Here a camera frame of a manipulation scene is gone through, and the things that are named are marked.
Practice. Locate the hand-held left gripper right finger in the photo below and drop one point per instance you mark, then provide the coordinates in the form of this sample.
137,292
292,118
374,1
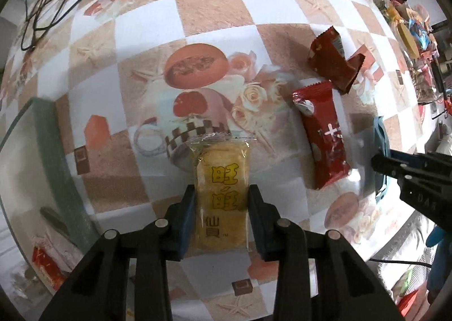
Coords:
257,225

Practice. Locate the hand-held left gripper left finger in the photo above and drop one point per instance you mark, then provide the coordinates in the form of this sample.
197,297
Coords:
187,222

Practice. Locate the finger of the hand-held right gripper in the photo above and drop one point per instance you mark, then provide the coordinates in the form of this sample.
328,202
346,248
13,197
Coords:
413,159
390,166

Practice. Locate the light blue snack packet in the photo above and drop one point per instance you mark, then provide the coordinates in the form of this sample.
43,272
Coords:
381,137

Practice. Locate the yellow rice cracker packet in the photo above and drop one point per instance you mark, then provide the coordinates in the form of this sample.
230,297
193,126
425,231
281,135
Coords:
220,165

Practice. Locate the cream box with green rim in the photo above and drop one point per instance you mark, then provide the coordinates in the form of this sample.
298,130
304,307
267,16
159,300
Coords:
24,183

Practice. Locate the person's right hand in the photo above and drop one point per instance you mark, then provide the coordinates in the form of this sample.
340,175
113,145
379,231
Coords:
441,257

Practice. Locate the grey patterned cloth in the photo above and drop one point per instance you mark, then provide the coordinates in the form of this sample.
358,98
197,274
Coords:
413,243

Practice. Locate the red object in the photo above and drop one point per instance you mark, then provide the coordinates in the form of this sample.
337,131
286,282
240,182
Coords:
413,301

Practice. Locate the pile of assorted snack packets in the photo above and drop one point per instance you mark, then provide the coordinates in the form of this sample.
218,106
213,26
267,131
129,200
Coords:
416,42

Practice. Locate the dark red foil packet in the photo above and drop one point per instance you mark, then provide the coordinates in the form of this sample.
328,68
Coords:
328,60

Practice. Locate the white red snack packet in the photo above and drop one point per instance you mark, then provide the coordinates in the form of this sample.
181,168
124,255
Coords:
49,268

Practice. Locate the printed checkered tablecloth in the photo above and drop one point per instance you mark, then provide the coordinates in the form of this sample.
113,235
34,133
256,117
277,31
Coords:
141,60

